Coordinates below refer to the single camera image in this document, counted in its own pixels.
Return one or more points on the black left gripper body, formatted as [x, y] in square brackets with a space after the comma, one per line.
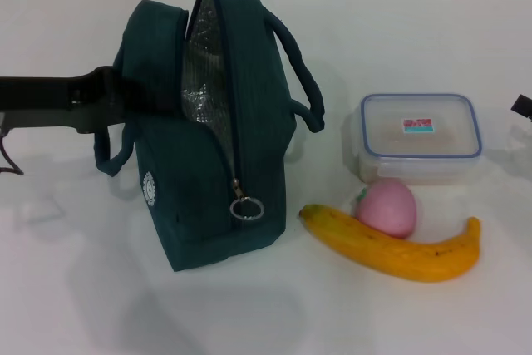
[50, 101]

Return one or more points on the pink toy peach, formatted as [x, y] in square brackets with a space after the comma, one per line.
[386, 209]

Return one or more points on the yellow banana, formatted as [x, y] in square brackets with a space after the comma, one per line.
[395, 255]

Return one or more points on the clear blue-rimmed lunch box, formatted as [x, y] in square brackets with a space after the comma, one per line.
[420, 134]

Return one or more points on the dark teal insulated lunch bag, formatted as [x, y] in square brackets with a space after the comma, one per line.
[199, 172]

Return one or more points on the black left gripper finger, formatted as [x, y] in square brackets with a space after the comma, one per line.
[149, 97]

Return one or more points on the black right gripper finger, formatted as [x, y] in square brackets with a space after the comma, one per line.
[524, 106]

